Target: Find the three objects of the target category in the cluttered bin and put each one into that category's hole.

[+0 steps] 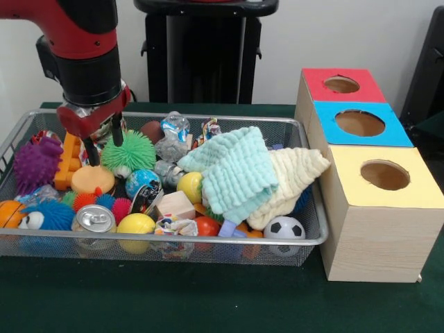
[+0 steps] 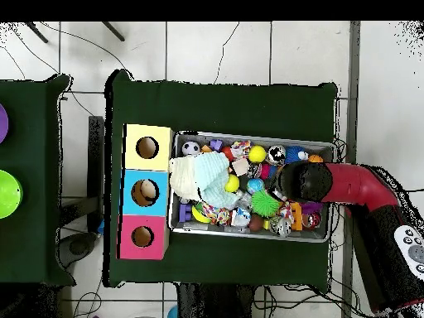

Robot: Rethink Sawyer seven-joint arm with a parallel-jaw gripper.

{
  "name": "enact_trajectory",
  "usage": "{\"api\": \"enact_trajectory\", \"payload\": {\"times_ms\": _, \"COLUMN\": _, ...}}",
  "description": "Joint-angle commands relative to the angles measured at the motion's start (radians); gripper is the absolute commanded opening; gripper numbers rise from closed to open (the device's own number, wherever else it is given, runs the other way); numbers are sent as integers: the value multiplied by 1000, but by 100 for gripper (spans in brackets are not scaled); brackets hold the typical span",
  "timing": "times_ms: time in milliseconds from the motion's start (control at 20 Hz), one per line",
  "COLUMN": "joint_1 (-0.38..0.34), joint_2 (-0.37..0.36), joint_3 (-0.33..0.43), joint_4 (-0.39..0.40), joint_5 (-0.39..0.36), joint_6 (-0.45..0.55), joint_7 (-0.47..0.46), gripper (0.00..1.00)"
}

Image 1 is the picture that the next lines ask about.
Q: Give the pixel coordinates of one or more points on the green puffer ball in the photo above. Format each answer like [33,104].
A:
[135,154]

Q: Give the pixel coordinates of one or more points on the blue puffer ball with eyes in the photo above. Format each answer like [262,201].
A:
[55,215]

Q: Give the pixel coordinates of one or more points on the orange round disc toy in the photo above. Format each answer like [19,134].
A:
[92,180]

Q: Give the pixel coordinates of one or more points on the crushed pale can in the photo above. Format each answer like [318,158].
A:
[93,219]

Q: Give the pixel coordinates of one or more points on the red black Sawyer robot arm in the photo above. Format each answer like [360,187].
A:
[83,41]

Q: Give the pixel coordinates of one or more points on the small soccer ball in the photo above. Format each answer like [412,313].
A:
[284,229]

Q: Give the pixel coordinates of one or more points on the wooden box with three holes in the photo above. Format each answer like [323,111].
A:
[378,243]

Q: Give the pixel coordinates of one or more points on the cream waffle cloth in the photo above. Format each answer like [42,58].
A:
[295,173]

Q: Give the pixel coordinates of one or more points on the dark green table cloth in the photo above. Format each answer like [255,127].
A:
[208,301]

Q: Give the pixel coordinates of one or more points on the mint green waffle cloth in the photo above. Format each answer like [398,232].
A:
[236,170]

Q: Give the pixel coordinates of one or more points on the shallow silver mesh bin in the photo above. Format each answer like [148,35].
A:
[52,248]

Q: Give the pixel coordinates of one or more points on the yellow foam ball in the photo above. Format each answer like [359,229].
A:
[137,223]

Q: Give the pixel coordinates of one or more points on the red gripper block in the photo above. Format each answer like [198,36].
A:
[74,123]

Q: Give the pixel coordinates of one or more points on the purple spiky ball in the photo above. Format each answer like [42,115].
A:
[36,166]

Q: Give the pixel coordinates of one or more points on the black upright panel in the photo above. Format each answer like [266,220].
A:
[426,69]

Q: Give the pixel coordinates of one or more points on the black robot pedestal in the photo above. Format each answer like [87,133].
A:
[208,62]

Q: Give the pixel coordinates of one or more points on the orange basketball toy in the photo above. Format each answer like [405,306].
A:
[10,213]

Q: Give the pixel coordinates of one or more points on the side table with green cloth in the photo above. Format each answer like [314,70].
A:
[431,128]

